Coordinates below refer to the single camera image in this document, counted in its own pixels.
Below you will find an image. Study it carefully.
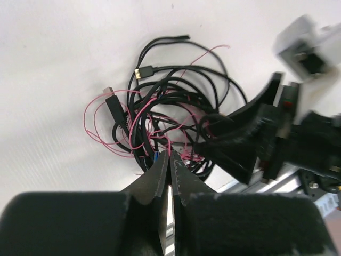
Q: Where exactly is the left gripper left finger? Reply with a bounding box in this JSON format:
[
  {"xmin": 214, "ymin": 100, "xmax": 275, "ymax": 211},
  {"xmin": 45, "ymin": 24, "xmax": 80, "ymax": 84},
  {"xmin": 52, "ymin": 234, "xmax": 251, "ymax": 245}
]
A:
[{"xmin": 1, "ymin": 153, "xmax": 169, "ymax": 255}]

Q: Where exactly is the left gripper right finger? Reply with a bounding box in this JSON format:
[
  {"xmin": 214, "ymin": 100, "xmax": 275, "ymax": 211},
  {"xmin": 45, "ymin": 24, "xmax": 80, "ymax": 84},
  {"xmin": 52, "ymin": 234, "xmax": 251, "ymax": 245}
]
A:
[{"xmin": 170, "ymin": 151, "xmax": 336, "ymax": 255}]

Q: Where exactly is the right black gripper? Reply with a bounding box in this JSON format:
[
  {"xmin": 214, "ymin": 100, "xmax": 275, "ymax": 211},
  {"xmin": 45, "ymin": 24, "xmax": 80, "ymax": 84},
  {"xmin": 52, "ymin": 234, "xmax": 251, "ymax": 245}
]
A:
[{"xmin": 194, "ymin": 72, "xmax": 340, "ymax": 184}]

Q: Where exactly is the black cable bundle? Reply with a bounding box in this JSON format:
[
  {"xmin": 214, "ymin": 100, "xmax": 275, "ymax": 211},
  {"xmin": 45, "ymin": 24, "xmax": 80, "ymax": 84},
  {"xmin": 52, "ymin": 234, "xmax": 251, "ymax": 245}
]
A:
[{"xmin": 102, "ymin": 34, "xmax": 248, "ymax": 185}]

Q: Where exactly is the thin red wire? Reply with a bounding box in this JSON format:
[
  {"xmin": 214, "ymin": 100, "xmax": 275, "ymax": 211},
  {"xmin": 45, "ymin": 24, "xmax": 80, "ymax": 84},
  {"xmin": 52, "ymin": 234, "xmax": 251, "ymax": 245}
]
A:
[{"xmin": 83, "ymin": 44, "xmax": 230, "ymax": 169}]

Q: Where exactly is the aluminium mounting rail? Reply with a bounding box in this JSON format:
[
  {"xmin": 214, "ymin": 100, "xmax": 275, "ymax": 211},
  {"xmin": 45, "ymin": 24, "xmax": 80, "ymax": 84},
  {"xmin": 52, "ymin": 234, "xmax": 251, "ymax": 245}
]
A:
[{"xmin": 217, "ymin": 164, "xmax": 301, "ymax": 194}]

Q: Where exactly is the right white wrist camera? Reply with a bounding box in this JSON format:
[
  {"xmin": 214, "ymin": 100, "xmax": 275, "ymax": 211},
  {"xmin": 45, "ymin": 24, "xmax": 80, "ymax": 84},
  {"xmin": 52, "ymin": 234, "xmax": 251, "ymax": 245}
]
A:
[{"xmin": 274, "ymin": 15, "xmax": 340, "ymax": 81}]

